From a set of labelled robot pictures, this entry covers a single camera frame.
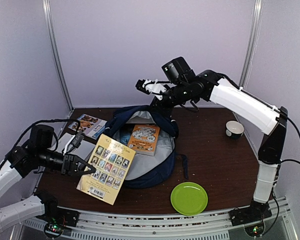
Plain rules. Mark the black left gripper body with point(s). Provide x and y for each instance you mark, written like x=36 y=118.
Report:
x=66 y=164

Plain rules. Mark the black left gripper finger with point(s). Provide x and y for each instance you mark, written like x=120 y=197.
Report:
x=85 y=166
x=83 y=172

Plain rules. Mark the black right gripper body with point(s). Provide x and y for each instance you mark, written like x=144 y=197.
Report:
x=166 y=110

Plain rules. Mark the yellow portrait grid booklet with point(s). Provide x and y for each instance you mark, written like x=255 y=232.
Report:
x=112 y=161

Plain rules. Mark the navy blue student backpack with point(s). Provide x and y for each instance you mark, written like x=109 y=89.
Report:
x=146 y=171

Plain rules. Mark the orange cartoon booklet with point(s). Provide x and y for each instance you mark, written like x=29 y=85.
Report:
x=144 y=139

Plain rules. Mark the dark Wuthering Heights book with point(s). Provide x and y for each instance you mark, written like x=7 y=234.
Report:
x=124 y=136

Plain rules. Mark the white paperback book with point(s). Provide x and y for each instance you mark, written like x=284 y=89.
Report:
x=84 y=151

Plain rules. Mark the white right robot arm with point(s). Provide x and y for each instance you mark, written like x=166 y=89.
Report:
x=219 y=89

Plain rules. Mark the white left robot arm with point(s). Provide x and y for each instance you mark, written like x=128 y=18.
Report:
x=22 y=160

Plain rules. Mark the dog cover workbook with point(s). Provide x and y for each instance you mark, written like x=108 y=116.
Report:
x=91 y=126

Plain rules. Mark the white and black bowl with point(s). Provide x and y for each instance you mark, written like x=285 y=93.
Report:
x=234 y=129

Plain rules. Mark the green plastic plate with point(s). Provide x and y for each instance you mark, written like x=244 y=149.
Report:
x=189 y=198

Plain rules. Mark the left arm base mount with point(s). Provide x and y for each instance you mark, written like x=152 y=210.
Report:
x=61 y=224

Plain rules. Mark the front aluminium rail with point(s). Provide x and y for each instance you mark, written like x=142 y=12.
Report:
x=208 y=225

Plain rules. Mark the right aluminium frame post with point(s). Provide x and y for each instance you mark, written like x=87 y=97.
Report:
x=252 y=43

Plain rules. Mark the aluminium frame post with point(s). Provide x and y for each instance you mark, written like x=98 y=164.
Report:
x=55 y=52
x=252 y=43

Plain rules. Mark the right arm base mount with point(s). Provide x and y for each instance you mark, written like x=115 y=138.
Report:
x=251 y=218

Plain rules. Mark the left aluminium frame post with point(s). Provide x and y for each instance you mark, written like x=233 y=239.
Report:
x=55 y=52

